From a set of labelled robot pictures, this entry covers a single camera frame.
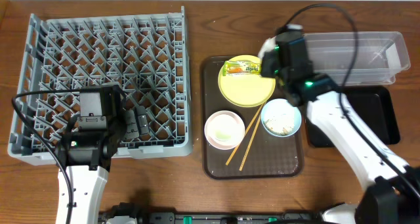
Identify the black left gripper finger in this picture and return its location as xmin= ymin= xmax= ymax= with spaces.
xmin=135 ymin=106 xmax=150 ymax=135
xmin=124 ymin=110 xmax=139 ymax=140

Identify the light blue bowl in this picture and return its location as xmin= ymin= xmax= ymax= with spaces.
xmin=261 ymin=99 xmax=302 ymax=137

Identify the green orange snack wrapper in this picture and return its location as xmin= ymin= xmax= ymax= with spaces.
xmin=222 ymin=60 xmax=261 ymax=76

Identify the pink white small bowl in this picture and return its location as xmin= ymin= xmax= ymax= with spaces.
xmin=204 ymin=110 xmax=245 ymax=150

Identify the white tissue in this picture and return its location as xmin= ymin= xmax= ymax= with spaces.
xmin=257 ymin=37 xmax=277 ymax=60

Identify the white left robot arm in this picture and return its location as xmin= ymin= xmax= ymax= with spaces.
xmin=55 ymin=85 xmax=150 ymax=223

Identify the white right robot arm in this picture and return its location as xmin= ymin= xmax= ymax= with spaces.
xmin=258 ymin=30 xmax=419 ymax=223

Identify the grey plastic dishwasher rack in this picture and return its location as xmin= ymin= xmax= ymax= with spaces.
xmin=18 ymin=11 xmax=193 ymax=159

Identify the clear plastic waste bin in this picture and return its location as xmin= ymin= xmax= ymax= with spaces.
xmin=304 ymin=32 xmax=411 ymax=86

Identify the black rectangular waste tray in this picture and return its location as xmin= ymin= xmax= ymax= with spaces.
xmin=304 ymin=85 xmax=401 ymax=148

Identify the yellow round plate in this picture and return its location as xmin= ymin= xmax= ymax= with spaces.
xmin=217 ymin=55 xmax=276 ymax=108

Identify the left wooden chopstick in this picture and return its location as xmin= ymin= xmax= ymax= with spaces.
xmin=225 ymin=102 xmax=265 ymax=166

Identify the wooden chopstick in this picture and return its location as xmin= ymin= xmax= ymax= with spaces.
xmin=239 ymin=114 xmax=261 ymax=171
xmin=225 ymin=102 xmax=265 ymax=166

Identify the right wooden chopstick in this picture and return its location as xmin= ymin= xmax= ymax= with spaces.
xmin=239 ymin=114 xmax=261 ymax=171

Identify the brown plastic serving tray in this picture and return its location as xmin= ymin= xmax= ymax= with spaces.
xmin=200 ymin=56 xmax=304 ymax=180

